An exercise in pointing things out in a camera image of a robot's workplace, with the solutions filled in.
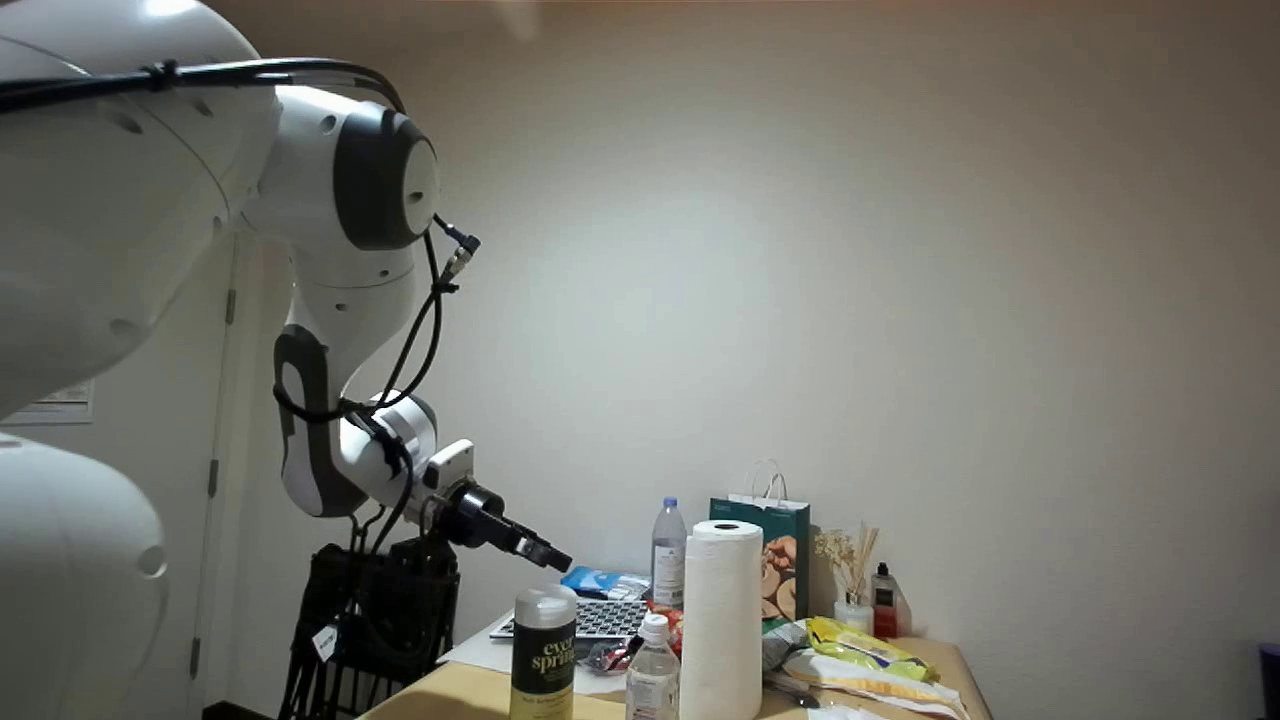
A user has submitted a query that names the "yellow canister with white lid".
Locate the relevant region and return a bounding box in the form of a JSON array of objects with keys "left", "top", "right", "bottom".
[{"left": 508, "top": 585, "right": 586, "bottom": 720}]

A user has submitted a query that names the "white paper towel roll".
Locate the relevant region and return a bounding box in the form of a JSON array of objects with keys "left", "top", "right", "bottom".
[{"left": 678, "top": 516, "right": 769, "bottom": 720}]

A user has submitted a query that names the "black folding crate cart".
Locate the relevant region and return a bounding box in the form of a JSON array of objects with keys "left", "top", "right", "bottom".
[{"left": 277, "top": 523, "right": 465, "bottom": 720}]

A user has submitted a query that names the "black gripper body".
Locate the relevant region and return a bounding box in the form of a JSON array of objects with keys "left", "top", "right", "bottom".
[{"left": 422, "top": 481, "right": 520, "bottom": 557}]

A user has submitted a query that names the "clear water bottle blue cap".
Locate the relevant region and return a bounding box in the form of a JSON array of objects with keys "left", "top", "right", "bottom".
[{"left": 647, "top": 497, "right": 692, "bottom": 618}]

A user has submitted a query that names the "reed diffuser sticks glass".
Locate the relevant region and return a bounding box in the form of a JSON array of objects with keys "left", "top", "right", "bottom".
[{"left": 815, "top": 520, "right": 884, "bottom": 632}]

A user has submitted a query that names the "white door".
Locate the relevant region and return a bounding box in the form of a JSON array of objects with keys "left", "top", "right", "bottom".
[{"left": 164, "top": 226, "right": 261, "bottom": 720}]

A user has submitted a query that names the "grey foil packet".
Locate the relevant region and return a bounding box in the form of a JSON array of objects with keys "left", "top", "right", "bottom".
[{"left": 759, "top": 618, "right": 830, "bottom": 711}]

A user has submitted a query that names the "yellow green packet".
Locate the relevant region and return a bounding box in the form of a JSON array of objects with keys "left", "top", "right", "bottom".
[{"left": 796, "top": 611, "right": 942, "bottom": 685}]

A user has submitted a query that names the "small red sauce bottle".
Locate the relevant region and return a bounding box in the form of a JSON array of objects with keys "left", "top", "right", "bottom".
[{"left": 870, "top": 561, "right": 903, "bottom": 643}]

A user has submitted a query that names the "red snack package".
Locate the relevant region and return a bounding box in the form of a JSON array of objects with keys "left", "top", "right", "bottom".
[{"left": 597, "top": 632, "right": 647, "bottom": 672}]

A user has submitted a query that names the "green paper gift bag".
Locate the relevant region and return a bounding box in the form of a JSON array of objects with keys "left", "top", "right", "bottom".
[{"left": 704, "top": 470, "right": 815, "bottom": 632}]

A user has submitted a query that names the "blue plastic packet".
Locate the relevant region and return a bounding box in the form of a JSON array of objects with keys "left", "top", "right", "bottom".
[{"left": 562, "top": 566, "right": 658, "bottom": 605}]

